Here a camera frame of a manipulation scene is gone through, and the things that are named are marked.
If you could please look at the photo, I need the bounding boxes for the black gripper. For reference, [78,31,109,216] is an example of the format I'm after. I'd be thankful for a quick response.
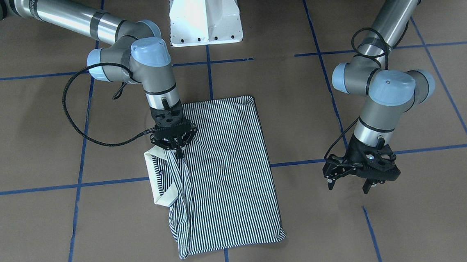
[323,136,401,194]
[150,104,198,159]

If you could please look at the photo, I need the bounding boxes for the navy white striped polo shirt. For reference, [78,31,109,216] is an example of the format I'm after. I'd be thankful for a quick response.
[144,95,286,260]

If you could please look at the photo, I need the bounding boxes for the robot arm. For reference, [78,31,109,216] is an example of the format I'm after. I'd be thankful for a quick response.
[0,0,197,159]
[323,0,436,194]

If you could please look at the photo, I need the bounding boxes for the brown paper table cover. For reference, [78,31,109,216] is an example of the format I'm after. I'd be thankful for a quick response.
[0,0,467,262]

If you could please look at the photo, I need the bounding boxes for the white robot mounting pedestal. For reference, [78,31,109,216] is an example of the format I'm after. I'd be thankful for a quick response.
[169,0,244,47]

